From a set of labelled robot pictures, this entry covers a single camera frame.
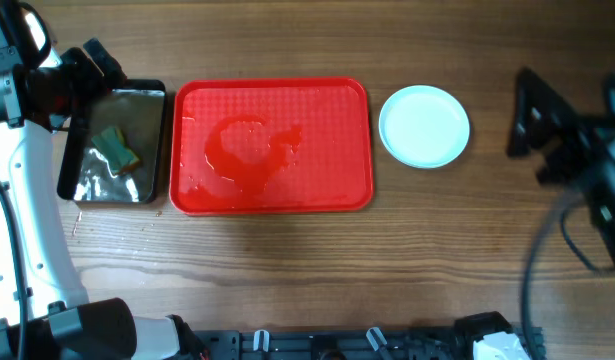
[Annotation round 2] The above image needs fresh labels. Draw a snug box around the green yellow sponge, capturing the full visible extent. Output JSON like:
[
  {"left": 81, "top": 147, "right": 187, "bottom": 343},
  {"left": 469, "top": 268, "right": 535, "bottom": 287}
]
[{"left": 92, "top": 126, "right": 141, "bottom": 175}]

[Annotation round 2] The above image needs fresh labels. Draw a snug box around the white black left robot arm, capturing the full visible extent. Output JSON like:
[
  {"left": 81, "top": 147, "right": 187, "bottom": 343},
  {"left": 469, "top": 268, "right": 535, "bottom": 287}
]
[{"left": 0, "top": 1, "right": 208, "bottom": 359}]

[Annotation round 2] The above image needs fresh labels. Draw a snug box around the black water tray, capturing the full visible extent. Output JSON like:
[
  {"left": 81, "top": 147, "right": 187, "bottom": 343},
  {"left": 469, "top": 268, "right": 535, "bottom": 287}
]
[{"left": 57, "top": 79, "right": 167, "bottom": 204}]

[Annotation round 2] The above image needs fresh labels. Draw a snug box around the red plastic tray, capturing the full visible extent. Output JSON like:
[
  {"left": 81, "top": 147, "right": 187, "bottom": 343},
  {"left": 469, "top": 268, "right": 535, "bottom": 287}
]
[{"left": 169, "top": 77, "right": 374, "bottom": 216}]

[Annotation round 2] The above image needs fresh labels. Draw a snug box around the white plate top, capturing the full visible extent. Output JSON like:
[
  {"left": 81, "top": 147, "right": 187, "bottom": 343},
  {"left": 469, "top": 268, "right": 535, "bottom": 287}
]
[{"left": 378, "top": 85, "right": 471, "bottom": 169}]

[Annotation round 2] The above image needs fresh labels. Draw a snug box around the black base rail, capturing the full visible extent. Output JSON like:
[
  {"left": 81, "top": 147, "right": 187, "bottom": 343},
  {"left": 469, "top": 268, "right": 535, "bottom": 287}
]
[{"left": 186, "top": 325, "right": 545, "bottom": 360}]

